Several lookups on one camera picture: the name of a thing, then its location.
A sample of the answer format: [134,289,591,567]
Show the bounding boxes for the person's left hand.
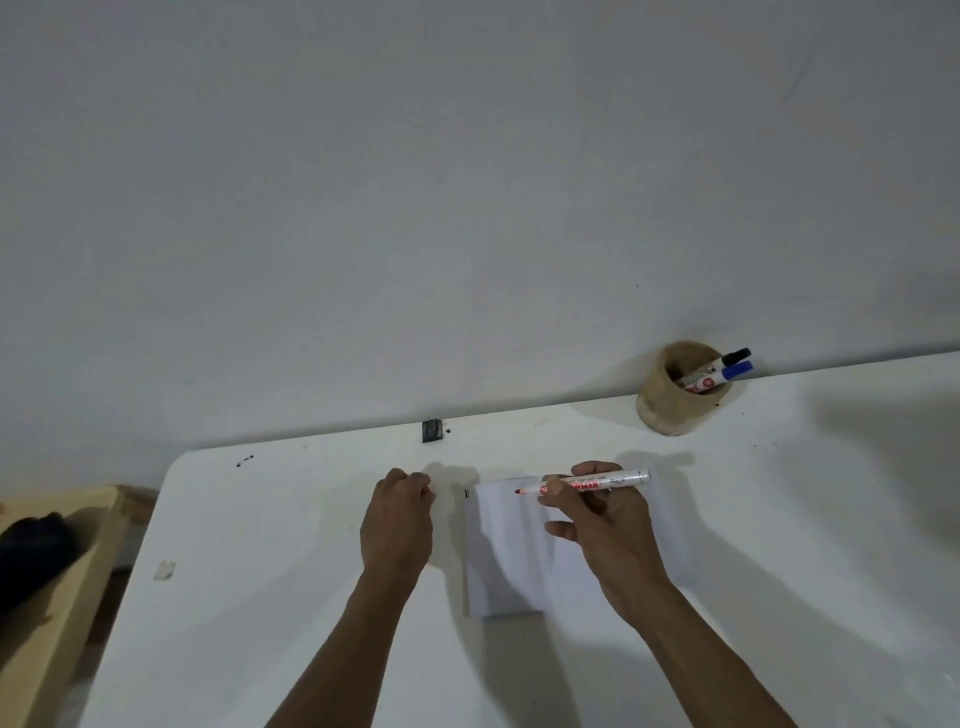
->
[359,467,437,580]

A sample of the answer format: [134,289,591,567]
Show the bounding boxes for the person's right hand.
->
[539,460,674,625]

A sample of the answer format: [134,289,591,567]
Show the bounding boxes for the white red-tipped marker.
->
[513,468,653,498]

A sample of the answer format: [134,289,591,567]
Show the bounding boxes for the person's left forearm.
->
[264,564,430,728]

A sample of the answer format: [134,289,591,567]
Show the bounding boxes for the person's right forearm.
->
[613,583,798,728]

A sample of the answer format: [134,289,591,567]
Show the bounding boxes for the white paper sheet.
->
[463,475,680,621]

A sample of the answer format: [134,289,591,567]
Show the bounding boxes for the round wooden pen holder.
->
[635,340,734,438]

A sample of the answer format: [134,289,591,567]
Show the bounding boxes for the blue-capped white marker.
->
[686,361,755,394]

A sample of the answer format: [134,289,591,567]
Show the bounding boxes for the black-capped white marker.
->
[678,347,753,389]

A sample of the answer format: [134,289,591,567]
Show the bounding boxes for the light wooden bench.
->
[0,485,160,728]

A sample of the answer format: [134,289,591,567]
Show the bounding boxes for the black bag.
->
[0,513,78,613]

